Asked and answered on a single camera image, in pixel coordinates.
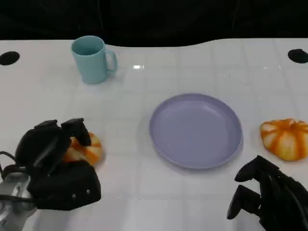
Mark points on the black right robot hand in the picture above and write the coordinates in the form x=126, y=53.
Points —
x=272, y=192

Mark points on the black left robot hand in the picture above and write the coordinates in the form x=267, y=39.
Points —
x=41, y=146

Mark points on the orange white toy bread roll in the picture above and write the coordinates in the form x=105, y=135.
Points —
x=95, y=150
x=286, y=139

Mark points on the black table grommet hole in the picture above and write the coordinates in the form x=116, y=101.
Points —
x=9, y=58
x=298, y=55

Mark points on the pale green mug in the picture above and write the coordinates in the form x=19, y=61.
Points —
x=89, y=62

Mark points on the lilac plate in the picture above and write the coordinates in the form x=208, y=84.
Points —
x=195, y=131

